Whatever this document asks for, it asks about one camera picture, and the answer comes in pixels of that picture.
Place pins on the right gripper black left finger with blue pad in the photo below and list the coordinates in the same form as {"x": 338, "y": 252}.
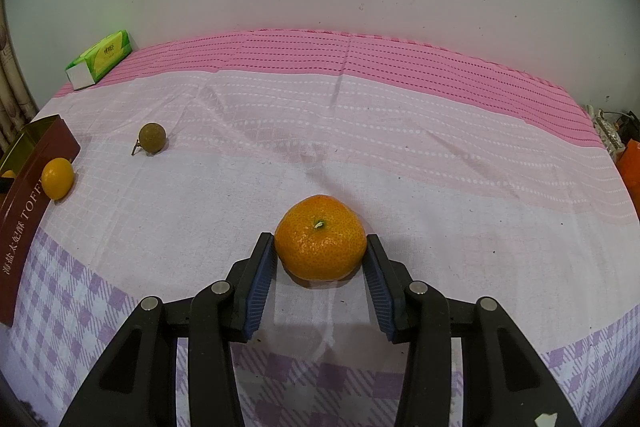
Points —
{"x": 134, "y": 381}

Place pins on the gold red toffee tin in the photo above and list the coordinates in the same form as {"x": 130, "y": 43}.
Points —
{"x": 23, "y": 202}

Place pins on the clutter at right edge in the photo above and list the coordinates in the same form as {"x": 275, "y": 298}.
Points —
{"x": 615, "y": 129}

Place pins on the small orange mandarin behind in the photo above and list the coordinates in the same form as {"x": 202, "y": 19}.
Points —
{"x": 57, "y": 178}

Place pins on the green longan with stem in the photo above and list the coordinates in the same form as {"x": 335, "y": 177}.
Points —
{"x": 151, "y": 138}

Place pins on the green white tissue box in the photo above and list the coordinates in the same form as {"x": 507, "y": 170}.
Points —
{"x": 94, "y": 63}

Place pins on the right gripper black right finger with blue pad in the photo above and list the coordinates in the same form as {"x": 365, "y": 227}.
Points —
{"x": 505, "y": 382}

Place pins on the pink purple checked tablecloth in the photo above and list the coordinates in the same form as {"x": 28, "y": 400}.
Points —
{"x": 481, "y": 179}

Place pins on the large orange mandarin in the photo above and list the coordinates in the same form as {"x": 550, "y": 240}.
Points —
{"x": 320, "y": 239}

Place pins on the orange object at right edge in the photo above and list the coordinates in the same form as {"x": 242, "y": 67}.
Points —
{"x": 628, "y": 165}

